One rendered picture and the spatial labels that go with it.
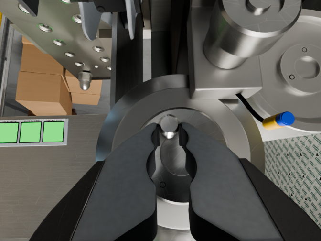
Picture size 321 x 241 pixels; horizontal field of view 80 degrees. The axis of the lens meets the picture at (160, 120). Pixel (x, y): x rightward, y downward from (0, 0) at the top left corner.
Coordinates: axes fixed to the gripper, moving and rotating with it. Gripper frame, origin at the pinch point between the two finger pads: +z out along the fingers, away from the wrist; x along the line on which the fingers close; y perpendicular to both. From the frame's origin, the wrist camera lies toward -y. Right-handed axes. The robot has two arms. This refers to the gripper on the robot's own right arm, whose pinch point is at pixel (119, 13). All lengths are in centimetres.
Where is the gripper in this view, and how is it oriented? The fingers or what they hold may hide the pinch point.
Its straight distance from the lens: 25.8
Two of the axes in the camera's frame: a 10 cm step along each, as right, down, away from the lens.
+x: 10.0, -0.2, -0.2
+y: 0.2, 9.8, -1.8
